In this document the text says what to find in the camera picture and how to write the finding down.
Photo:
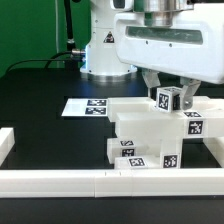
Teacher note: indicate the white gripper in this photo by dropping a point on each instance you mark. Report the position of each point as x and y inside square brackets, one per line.
[174, 37]

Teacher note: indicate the white tagged cube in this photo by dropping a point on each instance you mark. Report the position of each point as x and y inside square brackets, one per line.
[168, 99]

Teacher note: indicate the white chair back frame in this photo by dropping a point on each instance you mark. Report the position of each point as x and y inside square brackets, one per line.
[138, 117]

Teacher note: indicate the white chair seat part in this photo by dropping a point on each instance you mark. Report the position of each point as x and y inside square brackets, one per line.
[167, 152]

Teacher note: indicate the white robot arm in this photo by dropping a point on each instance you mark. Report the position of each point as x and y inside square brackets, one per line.
[101, 59]

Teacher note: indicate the white right fence wall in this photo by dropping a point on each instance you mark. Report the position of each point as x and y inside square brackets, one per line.
[216, 148]

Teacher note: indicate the white fence wall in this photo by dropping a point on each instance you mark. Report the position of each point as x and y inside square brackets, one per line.
[111, 183]
[216, 148]
[7, 142]

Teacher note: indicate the white marker base plate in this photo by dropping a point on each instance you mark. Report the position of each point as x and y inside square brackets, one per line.
[84, 107]

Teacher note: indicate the white front fence wall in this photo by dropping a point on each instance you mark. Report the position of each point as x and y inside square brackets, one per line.
[111, 183]

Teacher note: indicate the white left fence wall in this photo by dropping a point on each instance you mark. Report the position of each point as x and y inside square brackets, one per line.
[7, 142]

